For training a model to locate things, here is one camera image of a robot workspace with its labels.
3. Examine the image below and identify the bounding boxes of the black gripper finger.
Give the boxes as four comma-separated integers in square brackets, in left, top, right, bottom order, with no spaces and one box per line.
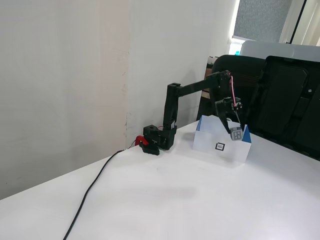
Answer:
[216,111,234,136]
[233,110,245,129]

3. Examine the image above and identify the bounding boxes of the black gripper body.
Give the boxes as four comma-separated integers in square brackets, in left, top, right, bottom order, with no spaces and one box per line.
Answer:
[214,96,243,117]

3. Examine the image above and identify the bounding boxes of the gray cube block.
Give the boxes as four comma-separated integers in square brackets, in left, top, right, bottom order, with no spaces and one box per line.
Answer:
[229,126,244,142]

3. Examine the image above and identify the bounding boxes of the white and blue cardboard box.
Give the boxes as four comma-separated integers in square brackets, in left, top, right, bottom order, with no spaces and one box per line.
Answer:
[191,114,253,163]

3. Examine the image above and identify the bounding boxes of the brown cardboard box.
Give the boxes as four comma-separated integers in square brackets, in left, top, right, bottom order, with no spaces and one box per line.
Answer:
[201,67,214,100]

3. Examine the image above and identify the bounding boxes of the black mesh office chair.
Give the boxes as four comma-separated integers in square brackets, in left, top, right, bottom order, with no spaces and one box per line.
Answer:
[209,54,266,134]

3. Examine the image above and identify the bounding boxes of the black plastic chair back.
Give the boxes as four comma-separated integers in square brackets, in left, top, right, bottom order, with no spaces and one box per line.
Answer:
[246,55,320,161]

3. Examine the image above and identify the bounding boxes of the light gray monitor back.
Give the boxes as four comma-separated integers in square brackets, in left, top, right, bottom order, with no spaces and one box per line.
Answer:
[241,40,320,63]

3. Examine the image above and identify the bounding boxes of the red table clamp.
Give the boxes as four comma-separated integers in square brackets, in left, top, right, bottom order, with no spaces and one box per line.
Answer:
[134,135,150,148]

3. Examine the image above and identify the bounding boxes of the gray window blind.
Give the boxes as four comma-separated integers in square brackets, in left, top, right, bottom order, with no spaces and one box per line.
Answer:
[233,0,294,43]

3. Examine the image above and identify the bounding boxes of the pink and white arm wire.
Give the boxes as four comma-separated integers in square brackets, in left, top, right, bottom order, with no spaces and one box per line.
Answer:
[229,74,239,107]

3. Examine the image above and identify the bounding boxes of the black power cable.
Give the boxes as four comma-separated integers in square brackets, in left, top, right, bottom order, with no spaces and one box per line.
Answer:
[62,149,126,240]

